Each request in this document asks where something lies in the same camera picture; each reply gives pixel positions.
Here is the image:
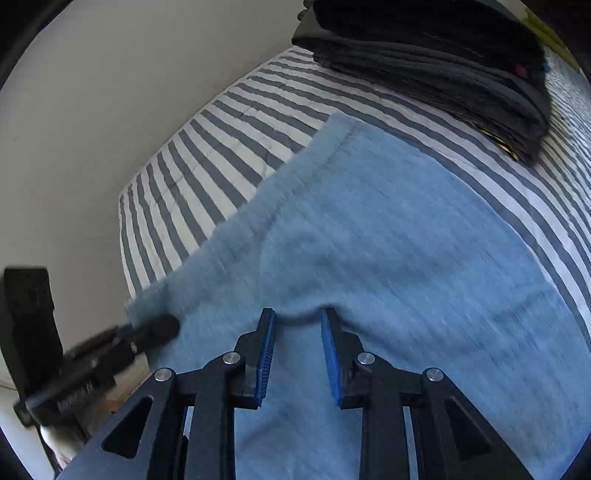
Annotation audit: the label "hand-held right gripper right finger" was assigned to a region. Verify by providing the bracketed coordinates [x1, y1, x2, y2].
[321, 307, 536, 480]

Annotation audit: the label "folded green floral blanket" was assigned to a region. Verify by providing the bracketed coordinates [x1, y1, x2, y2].
[522, 7, 583, 70]

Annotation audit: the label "pile of dark folded clothes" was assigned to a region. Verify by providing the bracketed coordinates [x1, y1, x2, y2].
[292, 0, 552, 167]

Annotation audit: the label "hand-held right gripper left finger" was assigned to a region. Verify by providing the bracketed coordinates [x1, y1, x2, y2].
[55, 307, 278, 480]

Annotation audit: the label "light blue jeans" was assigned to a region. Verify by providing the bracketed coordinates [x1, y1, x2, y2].
[127, 113, 580, 480]

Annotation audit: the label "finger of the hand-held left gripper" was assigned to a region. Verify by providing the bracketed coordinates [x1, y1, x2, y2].
[122, 315, 181, 354]

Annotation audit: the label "blue white striped bed quilt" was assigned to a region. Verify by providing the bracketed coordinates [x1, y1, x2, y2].
[119, 46, 591, 352]

